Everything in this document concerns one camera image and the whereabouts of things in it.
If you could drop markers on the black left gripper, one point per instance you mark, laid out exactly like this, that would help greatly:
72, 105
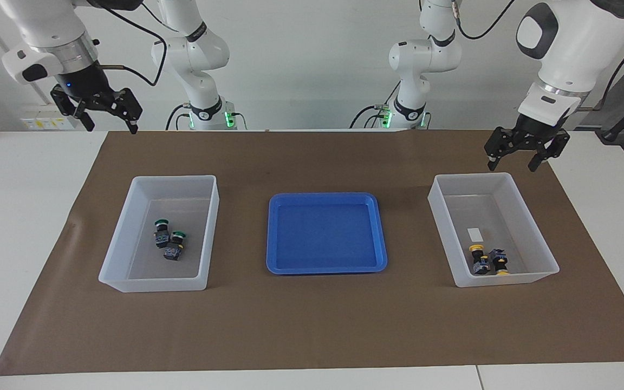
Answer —
533, 134

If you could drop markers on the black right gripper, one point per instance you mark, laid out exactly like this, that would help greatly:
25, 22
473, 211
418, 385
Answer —
84, 92

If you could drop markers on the yellow push button switch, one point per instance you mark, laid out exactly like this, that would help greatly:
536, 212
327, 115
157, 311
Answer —
479, 261
499, 262

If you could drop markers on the green push button switch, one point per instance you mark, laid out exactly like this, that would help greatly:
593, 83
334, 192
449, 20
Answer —
174, 249
161, 235

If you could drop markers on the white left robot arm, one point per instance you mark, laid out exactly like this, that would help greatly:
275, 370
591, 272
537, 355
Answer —
577, 49

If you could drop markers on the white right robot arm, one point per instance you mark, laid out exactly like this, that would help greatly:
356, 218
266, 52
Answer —
46, 27

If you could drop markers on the translucent white plastic box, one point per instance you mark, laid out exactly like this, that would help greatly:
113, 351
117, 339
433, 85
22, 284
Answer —
128, 244
528, 227

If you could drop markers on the white paper label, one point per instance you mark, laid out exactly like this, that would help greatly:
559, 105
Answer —
475, 234

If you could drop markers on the blue plastic tray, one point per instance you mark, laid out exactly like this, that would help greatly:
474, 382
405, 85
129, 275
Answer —
323, 238

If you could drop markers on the brown paper mat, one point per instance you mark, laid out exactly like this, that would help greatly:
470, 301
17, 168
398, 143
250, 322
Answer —
317, 325

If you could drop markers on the wall power socket strip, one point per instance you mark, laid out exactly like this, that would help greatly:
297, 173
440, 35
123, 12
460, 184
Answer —
41, 123

